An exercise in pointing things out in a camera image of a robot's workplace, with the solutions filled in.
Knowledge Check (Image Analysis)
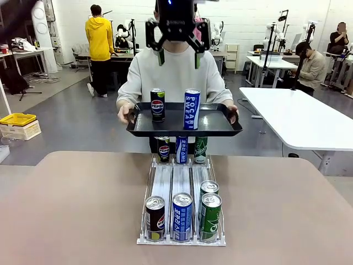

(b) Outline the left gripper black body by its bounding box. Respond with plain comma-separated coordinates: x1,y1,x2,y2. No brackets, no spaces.
156,0,196,42

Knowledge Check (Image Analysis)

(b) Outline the black Pepsi can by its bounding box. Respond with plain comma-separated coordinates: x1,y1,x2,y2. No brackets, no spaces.
150,87,166,123
145,195,166,241
157,136,171,163

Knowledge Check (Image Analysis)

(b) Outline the blue Pocari Sweat can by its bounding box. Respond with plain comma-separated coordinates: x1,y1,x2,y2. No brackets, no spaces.
175,136,190,164
172,192,193,242
183,88,201,131

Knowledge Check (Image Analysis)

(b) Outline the black plastic serving tray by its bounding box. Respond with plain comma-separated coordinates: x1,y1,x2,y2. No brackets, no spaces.
126,102,244,138

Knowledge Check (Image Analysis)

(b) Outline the person in grey sweatshirt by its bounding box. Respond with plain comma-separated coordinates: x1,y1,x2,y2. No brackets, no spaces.
116,0,234,155

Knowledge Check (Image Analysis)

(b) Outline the person in yellow hoodie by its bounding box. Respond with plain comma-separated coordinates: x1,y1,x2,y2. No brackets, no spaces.
84,4,115,98

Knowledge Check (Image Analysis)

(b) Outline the seated person in beige jacket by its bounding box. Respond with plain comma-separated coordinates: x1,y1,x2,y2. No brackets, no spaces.
295,41,328,96

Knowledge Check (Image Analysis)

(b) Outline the person in black shirt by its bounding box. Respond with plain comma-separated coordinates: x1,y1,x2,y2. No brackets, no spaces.
329,22,350,55

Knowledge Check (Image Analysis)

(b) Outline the person's left hand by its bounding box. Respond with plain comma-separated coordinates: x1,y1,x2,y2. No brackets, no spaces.
226,107,240,125

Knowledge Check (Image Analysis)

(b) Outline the person's right hand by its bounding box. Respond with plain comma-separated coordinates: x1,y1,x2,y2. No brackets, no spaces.
117,108,138,124

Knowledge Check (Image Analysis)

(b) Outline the grey background table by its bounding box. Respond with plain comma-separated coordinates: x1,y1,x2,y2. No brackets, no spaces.
211,50,227,75

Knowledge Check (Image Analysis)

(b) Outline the white shelf cart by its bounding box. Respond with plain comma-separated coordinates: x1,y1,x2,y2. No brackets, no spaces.
226,43,240,75

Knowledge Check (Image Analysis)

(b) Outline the background work desk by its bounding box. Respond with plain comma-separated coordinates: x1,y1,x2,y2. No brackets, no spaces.
110,49,138,60

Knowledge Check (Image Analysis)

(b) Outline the white background table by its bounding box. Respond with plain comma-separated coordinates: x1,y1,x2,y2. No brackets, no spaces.
246,55,299,88

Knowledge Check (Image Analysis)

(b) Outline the green Chilsung cider can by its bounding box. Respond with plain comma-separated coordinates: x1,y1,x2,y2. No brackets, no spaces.
200,180,220,198
199,192,222,243
194,136,208,164

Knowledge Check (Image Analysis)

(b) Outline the tall white air conditioner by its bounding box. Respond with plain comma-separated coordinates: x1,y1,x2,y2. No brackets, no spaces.
31,0,62,73

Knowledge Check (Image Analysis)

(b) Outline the large white table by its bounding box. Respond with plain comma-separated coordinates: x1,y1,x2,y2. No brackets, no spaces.
239,87,353,177

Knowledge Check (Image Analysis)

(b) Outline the white can dispenser rack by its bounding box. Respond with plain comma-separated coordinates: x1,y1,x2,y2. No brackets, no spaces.
136,153,227,246

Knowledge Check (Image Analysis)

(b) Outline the white side desk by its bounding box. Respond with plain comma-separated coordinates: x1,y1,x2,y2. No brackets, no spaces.
0,47,53,83

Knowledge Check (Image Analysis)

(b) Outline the white cloth pile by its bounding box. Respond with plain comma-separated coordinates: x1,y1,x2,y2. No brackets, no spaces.
10,37,37,52

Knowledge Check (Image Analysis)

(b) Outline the black bag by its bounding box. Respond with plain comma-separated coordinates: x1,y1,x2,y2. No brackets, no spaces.
0,66,30,94

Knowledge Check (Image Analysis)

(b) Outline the yellow plastic crate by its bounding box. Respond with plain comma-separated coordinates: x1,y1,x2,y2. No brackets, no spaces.
0,113,38,128

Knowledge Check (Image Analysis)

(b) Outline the black camera tripod pole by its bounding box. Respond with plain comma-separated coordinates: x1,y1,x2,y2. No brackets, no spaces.
260,9,290,89
291,21,317,91
129,18,138,54

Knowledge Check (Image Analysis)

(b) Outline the white floor cable pile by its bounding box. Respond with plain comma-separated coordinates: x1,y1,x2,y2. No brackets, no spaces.
27,71,62,83

